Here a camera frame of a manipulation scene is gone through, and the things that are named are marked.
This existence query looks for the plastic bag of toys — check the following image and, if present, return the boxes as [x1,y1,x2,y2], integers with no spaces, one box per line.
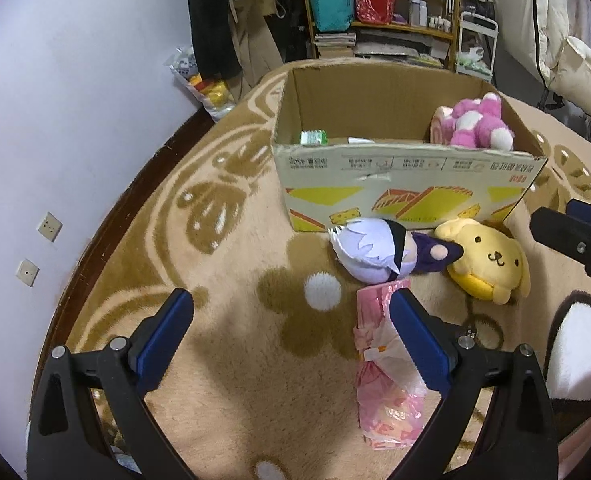
[166,47,236,122]

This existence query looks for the wooden shelf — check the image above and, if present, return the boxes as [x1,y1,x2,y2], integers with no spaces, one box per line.
[304,0,460,70]

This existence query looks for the stack of books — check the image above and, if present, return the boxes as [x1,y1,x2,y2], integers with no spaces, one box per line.
[314,32,357,58]

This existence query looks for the pink plush bear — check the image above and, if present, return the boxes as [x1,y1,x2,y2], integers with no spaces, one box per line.
[429,92,515,152]

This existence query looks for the wall socket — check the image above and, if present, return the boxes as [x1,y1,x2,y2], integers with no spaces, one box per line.
[37,211,63,243]
[15,259,39,287]

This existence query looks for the green tissue pack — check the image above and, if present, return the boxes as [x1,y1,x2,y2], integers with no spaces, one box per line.
[300,129,328,146]

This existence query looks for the lower wall socket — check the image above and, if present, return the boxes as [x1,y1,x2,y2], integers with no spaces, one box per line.
[15,259,39,287]

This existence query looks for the beige patterned carpet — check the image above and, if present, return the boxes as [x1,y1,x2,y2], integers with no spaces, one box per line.
[68,61,591,479]

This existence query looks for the white rolling cart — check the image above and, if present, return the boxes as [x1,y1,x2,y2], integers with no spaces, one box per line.
[455,11,499,82]

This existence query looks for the open cardboard box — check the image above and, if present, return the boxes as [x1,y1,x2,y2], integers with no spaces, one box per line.
[271,58,547,232]

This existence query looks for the yellow plush dog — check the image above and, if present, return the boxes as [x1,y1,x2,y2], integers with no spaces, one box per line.
[434,219,531,306]

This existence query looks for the pink tissue pack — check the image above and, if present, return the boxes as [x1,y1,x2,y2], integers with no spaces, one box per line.
[354,278,428,450]

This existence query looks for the purple haired plush doll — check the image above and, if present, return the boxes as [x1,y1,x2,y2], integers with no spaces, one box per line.
[328,218,463,285]

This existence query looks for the cream folded mattress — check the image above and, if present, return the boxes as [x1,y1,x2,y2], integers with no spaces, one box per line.
[495,0,591,116]

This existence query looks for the upper wall socket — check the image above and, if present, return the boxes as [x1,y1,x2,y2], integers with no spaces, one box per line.
[37,211,63,243]

